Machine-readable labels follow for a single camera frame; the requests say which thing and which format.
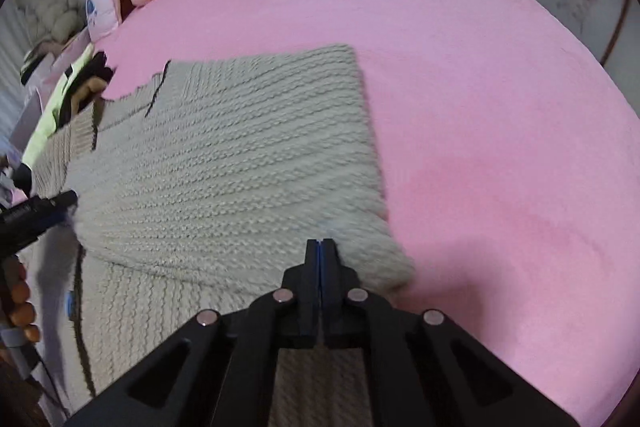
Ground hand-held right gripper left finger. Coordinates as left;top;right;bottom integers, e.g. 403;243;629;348
64;239;319;427

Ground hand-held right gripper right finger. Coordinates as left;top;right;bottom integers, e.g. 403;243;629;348
320;239;578;427

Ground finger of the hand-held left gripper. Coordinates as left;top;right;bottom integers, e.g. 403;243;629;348
29;189;80;231

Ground beige knit sweater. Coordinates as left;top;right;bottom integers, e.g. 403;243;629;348
31;44;417;427

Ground person's left hand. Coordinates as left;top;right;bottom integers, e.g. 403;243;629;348
0;254;41;343

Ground pale yellow folded garment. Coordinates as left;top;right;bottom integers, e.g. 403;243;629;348
22;44;96;168

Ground white sheer curtain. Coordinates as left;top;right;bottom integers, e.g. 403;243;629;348
0;2;32;138

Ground pale puffer jacket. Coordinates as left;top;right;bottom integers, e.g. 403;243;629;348
17;0;89;46

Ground pale pink printed cushion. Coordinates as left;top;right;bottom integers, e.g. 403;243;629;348
84;0;124;42

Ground bed with pink sheet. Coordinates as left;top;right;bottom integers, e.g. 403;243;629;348
15;0;640;427

